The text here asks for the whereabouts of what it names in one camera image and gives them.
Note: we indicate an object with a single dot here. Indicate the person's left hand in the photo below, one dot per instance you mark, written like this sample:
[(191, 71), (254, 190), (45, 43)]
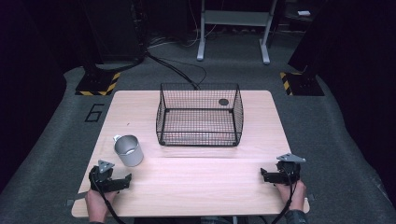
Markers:
[(97, 205)]

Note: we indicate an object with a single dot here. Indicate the black equipment cabinet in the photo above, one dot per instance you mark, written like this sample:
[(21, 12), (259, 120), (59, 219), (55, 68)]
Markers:
[(115, 28)]

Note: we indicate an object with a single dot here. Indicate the black round table grommet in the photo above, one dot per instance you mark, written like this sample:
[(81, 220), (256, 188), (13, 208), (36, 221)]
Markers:
[(223, 102)]

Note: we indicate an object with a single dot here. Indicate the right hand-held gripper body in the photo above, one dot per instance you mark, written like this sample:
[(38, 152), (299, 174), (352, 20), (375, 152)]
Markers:
[(288, 174)]

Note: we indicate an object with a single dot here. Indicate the black stand base hazard stripes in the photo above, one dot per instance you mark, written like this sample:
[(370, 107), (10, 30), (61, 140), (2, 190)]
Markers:
[(95, 84), (303, 84)]

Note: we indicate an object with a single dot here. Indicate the metal cup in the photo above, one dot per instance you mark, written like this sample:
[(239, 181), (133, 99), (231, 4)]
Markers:
[(130, 157)]

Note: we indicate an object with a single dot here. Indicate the dark curtain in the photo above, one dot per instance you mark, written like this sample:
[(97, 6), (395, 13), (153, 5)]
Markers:
[(358, 62), (25, 93)]

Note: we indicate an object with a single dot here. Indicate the white metal desk frame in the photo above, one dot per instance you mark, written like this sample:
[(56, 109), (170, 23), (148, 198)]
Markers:
[(233, 18)]

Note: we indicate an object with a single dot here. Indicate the grey tape strip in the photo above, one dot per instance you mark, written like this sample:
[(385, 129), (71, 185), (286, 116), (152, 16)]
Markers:
[(76, 199)]

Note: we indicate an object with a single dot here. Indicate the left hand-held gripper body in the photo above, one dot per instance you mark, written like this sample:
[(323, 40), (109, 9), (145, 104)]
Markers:
[(104, 182)]

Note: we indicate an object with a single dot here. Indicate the small white box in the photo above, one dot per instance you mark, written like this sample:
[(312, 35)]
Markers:
[(304, 13)]

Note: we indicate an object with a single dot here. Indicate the person's right hand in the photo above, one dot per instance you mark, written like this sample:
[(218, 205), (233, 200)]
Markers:
[(295, 196)]

